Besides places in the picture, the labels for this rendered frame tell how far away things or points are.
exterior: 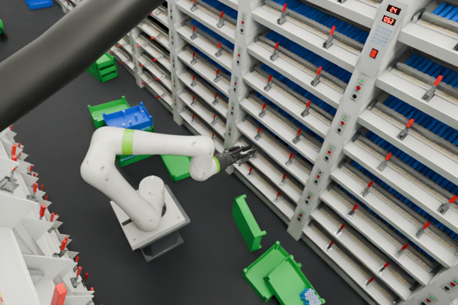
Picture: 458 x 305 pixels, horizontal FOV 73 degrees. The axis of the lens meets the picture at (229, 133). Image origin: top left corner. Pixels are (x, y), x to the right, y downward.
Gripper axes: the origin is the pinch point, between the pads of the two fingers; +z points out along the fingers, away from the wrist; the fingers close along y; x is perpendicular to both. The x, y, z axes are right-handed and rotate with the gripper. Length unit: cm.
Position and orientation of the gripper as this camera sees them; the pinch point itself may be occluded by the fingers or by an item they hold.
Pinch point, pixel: (249, 150)
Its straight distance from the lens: 171.6
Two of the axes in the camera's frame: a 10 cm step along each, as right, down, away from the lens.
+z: 7.3, -2.4, 6.4
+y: 6.4, 5.6, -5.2
